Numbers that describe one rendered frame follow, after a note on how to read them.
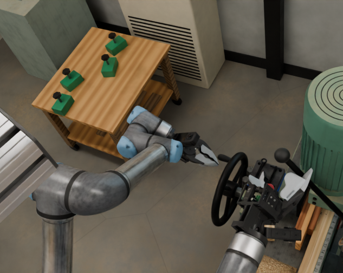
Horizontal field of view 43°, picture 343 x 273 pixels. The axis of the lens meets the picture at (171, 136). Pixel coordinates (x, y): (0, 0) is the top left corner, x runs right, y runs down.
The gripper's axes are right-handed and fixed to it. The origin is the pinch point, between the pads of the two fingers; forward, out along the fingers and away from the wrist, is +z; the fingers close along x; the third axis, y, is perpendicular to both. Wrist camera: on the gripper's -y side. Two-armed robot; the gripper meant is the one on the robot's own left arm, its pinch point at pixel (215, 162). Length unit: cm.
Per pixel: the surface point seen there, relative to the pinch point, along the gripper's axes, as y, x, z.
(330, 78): -69, 0, 1
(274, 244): -13.3, 19.6, 26.4
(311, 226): -21.9, 11.4, 31.3
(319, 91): -68, 4, 0
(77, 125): 124, -28, -67
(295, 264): -17.2, 22.9, 33.2
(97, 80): 83, -43, -67
